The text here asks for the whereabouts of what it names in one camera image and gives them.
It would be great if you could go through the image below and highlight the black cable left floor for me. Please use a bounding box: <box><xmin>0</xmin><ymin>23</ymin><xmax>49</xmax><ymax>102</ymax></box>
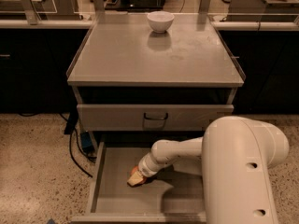
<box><xmin>18</xmin><ymin>111</ymin><xmax>98</xmax><ymax>179</ymax></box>

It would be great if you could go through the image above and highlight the blue power adapter box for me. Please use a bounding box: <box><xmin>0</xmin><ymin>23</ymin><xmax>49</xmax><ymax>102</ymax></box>
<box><xmin>80</xmin><ymin>133</ymin><xmax>94</xmax><ymax>153</ymax></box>

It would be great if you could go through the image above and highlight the grey background table right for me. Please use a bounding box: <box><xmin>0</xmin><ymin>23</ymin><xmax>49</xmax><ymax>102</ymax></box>
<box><xmin>226</xmin><ymin>0</ymin><xmax>299</xmax><ymax>22</ymax></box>

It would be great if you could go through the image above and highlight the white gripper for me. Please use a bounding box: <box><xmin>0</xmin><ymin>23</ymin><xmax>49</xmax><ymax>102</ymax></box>
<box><xmin>127</xmin><ymin>153</ymin><xmax>164</xmax><ymax>187</ymax></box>

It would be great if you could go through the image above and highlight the closed grey top drawer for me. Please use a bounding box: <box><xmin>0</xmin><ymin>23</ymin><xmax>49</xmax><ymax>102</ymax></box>
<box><xmin>77</xmin><ymin>104</ymin><xmax>234</xmax><ymax>132</ymax></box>

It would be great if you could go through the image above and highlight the orange fruit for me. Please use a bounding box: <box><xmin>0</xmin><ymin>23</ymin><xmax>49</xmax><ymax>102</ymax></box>
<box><xmin>131</xmin><ymin>166</ymin><xmax>141</xmax><ymax>174</ymax></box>

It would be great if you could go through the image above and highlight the grey metal drawer cabinet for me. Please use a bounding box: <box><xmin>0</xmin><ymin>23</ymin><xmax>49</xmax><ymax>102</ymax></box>
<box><xmin>66</xmin><ymin>12</ymin><xmax>247</xmax><ymax>152</ymax></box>

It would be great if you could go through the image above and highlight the grey background table left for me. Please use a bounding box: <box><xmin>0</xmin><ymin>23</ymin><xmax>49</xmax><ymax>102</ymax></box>
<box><xmin>0</xmin><ymin>0</ymin><xmax>80</xmax><ymax>21</ymax></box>

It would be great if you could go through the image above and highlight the white ceramic bowl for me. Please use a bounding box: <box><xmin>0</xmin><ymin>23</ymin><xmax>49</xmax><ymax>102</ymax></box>
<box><xmin>147</xmin><ymin>11</ymin><xmax>175</xmax><ymax>33</ymax></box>

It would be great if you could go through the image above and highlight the white horizontal rail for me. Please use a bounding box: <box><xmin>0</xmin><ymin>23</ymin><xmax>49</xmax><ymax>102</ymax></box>
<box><xmin>0</xmin><ymin>20</ymin><xmax>299</xmax><ymax>31</ymax></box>

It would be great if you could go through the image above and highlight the open grey middle drawer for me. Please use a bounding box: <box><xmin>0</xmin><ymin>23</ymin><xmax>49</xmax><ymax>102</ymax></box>
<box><xmin>71</xmin><ymin>142</ymin><xmax>206</xmax><ymax>224</ymax></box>

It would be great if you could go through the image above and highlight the grey background table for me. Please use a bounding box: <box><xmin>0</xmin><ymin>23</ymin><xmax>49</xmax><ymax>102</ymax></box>
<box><xmin>226</xmin><ymin>0</ymin><xmax>299</xmax><ymax>22</ymax></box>
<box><xmin>0</xmin><ymin>0</ymin><xmax>80</xmax><ymax>21</ymax></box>

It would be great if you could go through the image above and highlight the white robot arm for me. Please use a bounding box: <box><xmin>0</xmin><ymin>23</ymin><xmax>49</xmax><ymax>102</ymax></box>
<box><xmin>128</xmin><ymin>116</ymin><xmax>289</xmax><ymax>224</ymax></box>

